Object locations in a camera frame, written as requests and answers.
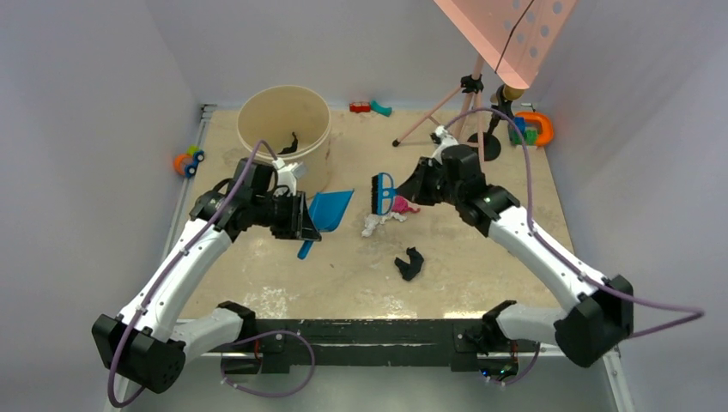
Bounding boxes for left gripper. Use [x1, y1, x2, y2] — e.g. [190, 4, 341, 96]
[251, 189, 320, 240]

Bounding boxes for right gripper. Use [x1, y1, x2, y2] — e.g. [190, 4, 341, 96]
[397, 156, 462, 206]

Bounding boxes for blue dustpan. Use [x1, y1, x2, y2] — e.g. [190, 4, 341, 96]
[297, 190, 355, 260]

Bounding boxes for blue hand brush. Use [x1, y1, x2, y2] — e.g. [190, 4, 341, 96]
[371, 173, 397, 215]

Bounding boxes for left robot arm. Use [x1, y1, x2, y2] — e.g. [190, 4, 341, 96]
[92, 158, 321, 408]

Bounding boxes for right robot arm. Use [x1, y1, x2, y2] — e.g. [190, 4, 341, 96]
[396, 145, 634, 367]

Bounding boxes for large pink paper ball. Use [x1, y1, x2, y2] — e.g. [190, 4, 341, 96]
[391, 196, 421, 215]

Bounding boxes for white paper scrap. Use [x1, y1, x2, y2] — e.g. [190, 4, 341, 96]
[361, 212, 407, 238]

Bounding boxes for black microphone stand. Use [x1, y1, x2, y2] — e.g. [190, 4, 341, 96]
[467, 85, 525, 161]

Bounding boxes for long black paper strip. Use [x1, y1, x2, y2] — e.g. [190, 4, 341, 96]
[278, 132, 299, 155]

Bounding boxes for black twisted paper scrap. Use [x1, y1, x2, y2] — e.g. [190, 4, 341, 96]
[394, 247, 425, 282]

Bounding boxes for red toy block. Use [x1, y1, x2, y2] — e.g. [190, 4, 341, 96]
[349, 101, 372, 113]

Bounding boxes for beige plastic bucket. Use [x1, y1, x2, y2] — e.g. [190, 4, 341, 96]
[237, 85, 332, 197]

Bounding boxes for green blue toy blocks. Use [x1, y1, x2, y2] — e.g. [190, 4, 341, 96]
[508, 116, 538, 146]

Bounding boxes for orange wheeled toy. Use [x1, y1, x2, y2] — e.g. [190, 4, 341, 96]
[173, 145, 205, 179]

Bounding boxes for pink music stand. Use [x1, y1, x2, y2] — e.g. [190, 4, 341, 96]
[392, 0, 579, 147]

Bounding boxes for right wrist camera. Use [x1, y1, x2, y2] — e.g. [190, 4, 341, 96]
[430, 125, 459, 163]

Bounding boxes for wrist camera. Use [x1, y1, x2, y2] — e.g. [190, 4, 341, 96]
[430, 125, 459, 163]
[272, 158, 307, 197]

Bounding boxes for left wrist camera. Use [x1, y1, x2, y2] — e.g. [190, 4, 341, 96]
[272, 158, 307, 197]

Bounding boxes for orange ring toy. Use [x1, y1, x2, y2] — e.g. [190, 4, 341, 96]
[516, 112, 555, 147]

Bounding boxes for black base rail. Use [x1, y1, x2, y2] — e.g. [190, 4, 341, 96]
[217, 318, 537, 373]

